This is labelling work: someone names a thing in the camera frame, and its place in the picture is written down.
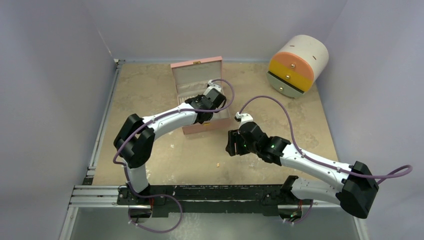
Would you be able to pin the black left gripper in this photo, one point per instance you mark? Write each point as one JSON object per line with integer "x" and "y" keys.
{"x": 200, "y": 97}

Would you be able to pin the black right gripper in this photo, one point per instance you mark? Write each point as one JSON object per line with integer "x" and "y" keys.
{"x": 233, "y": 143}

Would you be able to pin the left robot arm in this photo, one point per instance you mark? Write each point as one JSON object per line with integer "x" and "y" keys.
{"x": 135, "y": 140}

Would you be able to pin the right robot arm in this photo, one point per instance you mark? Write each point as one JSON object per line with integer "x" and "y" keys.
{"x": 349, "y": 186}

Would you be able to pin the round drawer organizer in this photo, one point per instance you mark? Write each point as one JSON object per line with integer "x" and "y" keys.
{"x": 293, "y": 70}

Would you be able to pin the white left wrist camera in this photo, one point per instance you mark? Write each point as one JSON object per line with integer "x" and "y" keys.
{"x": 212, "y": 86}

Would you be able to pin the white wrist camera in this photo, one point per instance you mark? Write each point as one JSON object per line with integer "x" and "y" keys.
{"x": 243, "y": 118}
{"x": 212, "y": 86}

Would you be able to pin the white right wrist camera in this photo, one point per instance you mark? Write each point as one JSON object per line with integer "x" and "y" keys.
{"x": 243, "y": 118}

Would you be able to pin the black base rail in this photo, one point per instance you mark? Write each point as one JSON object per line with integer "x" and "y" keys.
{"x": 269, "y": 200}

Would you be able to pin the aluminium frame rail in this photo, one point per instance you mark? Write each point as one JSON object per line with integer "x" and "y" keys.
{"x": 88, "y": 195}

